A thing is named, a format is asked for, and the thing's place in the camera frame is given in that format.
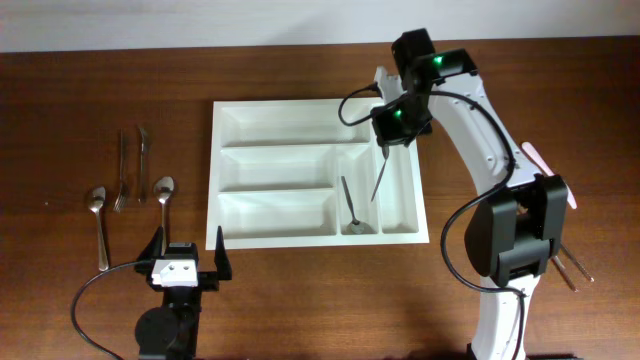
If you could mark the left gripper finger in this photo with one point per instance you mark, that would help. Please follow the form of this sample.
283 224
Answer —
221 260
153 250

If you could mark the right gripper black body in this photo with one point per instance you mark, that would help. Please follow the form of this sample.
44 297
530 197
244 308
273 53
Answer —
402 117

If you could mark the small dark teaspoon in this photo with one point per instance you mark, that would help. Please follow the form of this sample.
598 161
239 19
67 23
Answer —
360 215

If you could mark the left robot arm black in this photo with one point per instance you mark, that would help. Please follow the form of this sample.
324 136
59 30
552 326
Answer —
170 330

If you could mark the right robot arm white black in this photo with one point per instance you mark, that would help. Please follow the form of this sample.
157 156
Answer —
518 212

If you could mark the silver fork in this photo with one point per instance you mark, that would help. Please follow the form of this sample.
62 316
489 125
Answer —
123 191

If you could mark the silver spoon near left gripper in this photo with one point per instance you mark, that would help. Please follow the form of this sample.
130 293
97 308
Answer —
163 190

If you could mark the silver spoon far left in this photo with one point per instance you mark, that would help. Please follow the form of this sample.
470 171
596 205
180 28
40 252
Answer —
96 202

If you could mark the white plastic cutlery tray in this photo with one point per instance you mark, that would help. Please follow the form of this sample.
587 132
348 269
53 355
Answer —
275 177

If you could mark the silver butter knife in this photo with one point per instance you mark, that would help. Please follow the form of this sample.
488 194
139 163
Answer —
143 155

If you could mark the pink plastic knife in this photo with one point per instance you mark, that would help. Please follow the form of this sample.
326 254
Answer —
534 156

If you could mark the metal chopstick inner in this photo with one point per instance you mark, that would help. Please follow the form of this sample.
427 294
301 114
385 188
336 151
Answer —
563 273

